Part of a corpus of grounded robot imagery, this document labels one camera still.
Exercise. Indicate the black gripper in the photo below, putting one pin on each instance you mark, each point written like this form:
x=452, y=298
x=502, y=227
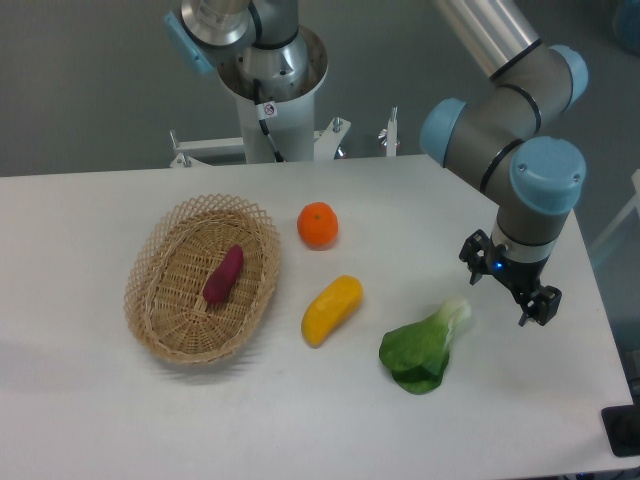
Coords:
x=539, y=304

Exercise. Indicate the purple sweet potato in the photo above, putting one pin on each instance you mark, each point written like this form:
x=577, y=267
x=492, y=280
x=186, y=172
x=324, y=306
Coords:
x=220, y=283

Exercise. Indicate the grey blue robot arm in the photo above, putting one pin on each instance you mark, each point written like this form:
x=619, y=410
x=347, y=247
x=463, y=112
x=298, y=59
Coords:
x=494, y=146

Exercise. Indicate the woven wicker basket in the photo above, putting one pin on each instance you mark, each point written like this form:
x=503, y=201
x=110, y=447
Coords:
x=164, y=304

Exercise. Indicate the green bok choy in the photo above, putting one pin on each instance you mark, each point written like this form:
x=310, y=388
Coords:
x=417, y=354

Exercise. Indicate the yellow mango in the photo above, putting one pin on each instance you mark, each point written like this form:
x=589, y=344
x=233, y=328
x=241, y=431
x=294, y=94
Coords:
x=330, y=309

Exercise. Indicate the black device at table edge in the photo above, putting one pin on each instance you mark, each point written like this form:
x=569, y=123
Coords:
x=622, y=429

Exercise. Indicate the orange tangerine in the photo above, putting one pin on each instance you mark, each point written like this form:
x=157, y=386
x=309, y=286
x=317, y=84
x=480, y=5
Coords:
x=317, y=225

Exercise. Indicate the white frame at right edge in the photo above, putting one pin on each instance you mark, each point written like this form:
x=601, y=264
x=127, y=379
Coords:
x=612, y=234

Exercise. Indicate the white frame post with clamp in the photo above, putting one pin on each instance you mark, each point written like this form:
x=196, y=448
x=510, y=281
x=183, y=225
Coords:
x=388, y=137

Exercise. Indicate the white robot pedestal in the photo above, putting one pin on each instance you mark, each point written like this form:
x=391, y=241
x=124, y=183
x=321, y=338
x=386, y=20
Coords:
x=274, y=93

